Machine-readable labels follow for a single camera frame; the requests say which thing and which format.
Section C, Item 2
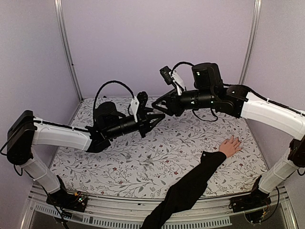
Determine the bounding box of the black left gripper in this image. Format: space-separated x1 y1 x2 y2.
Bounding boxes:
106 107 165 140

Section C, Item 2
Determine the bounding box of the aluminium frame post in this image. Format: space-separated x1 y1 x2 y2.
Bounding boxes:
54 0 83 102
239 0 262 84

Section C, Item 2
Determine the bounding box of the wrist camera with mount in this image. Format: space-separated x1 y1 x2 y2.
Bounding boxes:
130 91 148 123
159 66 186 95

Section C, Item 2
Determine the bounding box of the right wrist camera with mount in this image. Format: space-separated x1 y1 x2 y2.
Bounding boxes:
159 66 186 95

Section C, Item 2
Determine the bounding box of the person's bare hand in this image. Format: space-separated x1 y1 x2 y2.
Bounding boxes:
219 135 241 158

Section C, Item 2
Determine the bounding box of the aluminium front rail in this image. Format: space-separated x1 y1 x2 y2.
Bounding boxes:
20 185 300 229

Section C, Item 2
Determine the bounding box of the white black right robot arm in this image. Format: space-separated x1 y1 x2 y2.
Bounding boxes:
152 62 305 208

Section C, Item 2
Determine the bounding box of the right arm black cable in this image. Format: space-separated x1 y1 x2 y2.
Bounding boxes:
170 62 221 122

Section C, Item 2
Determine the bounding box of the black sleeved forearm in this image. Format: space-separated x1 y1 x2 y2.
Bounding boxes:
141 151 226 229

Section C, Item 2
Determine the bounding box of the left aluminium frame post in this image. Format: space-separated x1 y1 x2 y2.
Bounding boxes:
54 0 83 102

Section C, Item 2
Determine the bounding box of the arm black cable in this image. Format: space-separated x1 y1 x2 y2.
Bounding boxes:
92 80 135 115
170 62 221 122

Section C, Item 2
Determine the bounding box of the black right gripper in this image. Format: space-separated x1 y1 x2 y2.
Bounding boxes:
152 88 215 116

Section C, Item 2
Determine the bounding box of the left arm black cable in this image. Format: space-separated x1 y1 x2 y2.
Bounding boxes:
92 80 135 115

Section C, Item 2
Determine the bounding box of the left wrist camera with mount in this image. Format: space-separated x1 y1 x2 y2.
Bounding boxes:
130 91 148 123

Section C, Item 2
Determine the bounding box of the floral patterned table mat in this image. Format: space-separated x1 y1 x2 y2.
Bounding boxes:
50 109 267 199

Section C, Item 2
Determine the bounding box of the right aluminium frame post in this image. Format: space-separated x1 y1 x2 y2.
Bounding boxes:
239 0 262 84

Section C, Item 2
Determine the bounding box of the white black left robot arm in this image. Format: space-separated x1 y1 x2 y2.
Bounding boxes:
1 102 165 207

